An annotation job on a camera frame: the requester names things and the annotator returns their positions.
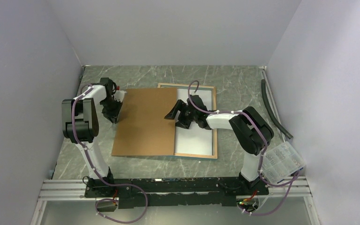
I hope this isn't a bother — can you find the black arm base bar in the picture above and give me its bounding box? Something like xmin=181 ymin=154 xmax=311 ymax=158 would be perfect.
xmin=85 ymin=176 xmax=269 ymax=209

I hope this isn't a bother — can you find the blue wooden picture frame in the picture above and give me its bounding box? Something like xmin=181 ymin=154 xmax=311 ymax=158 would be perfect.
xmin=158 ymin=83 xmax=218 ymax=159

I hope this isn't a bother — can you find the black corrugated hose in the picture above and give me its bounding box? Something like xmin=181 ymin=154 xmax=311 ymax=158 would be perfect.
xmin=261 ymin=79 xmax=293 ymax=140

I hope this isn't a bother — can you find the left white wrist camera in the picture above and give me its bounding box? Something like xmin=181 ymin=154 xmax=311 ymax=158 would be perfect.
xmin=112 ymin=89 xmax=127 ymax=102

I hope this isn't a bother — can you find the hot air balloon photo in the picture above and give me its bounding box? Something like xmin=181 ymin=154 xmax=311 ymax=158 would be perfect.
xmin=174 ymin=88 xmax=213 ymax=156

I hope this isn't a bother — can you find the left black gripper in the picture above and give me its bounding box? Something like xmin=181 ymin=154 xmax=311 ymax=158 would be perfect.
xmin=101 ymin=97 xmax=124 ymax=124

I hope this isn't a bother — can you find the clear plastic screw box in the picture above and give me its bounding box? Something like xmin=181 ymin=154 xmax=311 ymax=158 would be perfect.
xmin=262 ymin=142 xmax=306 ymax=184

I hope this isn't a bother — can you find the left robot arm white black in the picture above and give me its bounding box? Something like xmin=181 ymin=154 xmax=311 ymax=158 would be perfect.
xmin=61 ymin=77 xmax=126 ymax=197

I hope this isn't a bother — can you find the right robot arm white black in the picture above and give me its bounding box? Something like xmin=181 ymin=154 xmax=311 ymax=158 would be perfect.
xmin=165 ymin=95 xmax=274 ymax=195

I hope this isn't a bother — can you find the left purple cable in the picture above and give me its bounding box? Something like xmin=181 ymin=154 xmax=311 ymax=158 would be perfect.
xmin=71 ymin=83 xmax=150 ymax=223

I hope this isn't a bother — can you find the brown frame backing board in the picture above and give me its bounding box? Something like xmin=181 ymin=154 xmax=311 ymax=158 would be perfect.
xmin=111 ymin=88 xmax=178 ymax=157

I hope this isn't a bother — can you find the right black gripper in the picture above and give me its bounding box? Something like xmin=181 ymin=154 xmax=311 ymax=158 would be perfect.
xmin=164 ymin=100 xmax=198 ymax=129

